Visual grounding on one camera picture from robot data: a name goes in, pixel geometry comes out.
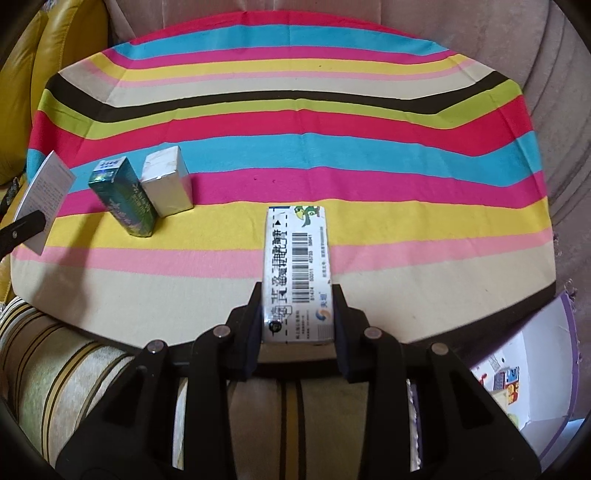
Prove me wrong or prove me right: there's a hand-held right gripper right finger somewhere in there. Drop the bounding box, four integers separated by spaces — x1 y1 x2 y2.
333 284 541 480

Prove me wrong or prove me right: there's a purple and white box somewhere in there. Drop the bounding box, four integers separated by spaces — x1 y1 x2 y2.
411 291 580 467

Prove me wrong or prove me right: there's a colourful striped cloth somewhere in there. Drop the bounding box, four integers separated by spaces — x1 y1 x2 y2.
10 9 557 347

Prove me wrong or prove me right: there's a small white and silver box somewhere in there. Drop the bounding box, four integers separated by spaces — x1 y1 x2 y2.
140 145 192 217

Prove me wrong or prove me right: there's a beige box with fine print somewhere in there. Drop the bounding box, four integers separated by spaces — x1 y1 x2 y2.
13 150 77 256

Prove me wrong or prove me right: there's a teal box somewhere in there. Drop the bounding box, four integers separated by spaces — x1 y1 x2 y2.
88 156 158 238

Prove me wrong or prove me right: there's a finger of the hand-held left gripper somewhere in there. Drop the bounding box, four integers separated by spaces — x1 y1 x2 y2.
0 210 52 259

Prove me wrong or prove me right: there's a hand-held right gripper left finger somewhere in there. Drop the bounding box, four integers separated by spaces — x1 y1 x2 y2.
55 281 264 480

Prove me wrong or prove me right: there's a beige striped blanket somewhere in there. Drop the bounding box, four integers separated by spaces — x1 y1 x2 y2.
0 295 426 472

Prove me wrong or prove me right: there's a white box with green cartoon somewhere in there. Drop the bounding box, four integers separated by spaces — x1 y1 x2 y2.
261 204 336 344

